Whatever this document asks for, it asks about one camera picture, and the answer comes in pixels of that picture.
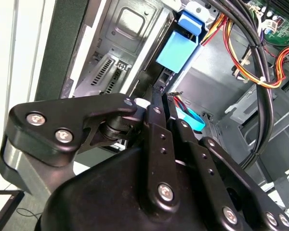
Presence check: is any hard disk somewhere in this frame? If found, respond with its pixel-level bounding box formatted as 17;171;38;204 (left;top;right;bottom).
137;9;206;96

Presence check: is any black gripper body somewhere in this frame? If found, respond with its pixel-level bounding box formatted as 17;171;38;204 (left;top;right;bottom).
37;146;232;231

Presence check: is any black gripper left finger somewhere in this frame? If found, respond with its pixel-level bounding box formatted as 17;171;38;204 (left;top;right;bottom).
0;84;183;214

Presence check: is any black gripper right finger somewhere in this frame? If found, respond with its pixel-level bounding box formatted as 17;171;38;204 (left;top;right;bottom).
162;93;289;231

